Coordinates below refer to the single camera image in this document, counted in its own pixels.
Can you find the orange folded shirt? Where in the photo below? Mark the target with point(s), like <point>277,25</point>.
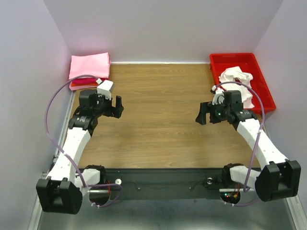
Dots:
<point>75,84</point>

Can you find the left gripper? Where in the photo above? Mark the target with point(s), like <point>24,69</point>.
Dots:
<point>114,111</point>

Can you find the magenta folded shirt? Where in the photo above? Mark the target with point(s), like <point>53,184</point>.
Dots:
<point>85,80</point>

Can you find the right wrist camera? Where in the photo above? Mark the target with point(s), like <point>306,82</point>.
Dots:
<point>218,95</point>

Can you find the pink bottom folded shirt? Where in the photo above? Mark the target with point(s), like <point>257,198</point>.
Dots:
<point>74,88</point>

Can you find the red plastic bin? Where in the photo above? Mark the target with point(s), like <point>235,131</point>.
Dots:
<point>243,68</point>

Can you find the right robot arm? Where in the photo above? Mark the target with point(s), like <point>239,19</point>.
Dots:
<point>278,177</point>

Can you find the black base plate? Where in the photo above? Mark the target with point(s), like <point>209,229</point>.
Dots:
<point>166,184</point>

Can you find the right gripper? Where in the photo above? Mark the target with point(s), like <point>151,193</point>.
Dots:
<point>207,107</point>

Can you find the light pink folded shirt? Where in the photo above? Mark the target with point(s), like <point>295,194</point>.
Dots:
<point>97,65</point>

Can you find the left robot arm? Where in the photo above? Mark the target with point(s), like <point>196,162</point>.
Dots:
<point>64,187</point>

